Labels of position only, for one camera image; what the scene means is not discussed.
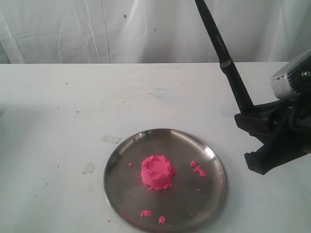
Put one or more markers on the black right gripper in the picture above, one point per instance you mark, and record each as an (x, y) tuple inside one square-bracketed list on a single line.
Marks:
[(284, 128)]

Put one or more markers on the black kitchen knife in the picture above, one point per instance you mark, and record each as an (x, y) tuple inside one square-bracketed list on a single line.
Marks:
[(227, 65)]

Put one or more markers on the pink dough lump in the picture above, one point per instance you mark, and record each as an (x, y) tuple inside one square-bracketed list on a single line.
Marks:
[(157, 172)]

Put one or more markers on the pink crumb cluster right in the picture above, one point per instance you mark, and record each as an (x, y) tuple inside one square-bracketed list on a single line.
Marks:
[(197, 169)]

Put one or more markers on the round steel plate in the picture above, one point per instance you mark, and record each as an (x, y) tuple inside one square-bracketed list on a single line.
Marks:
[(189, 204)]

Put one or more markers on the pink crumb front middle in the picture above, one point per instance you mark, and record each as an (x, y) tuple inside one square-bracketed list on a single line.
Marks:
[(162, 220)]

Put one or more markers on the pink crumb front left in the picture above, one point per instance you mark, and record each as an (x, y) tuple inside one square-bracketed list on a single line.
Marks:
[(146, 213)]

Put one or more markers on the clear tape piece upper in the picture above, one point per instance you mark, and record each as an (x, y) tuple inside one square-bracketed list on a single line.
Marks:
[(111, 139)]

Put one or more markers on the clear tape piece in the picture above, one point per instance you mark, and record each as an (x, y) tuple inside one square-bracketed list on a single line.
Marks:
[(89, 169), (111, 139)]

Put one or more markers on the clear tape piece lower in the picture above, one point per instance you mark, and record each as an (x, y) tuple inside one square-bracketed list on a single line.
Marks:
[(89, 169)]

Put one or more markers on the white backdrop curtain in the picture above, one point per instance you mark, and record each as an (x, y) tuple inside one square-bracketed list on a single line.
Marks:
[(150, 31)]

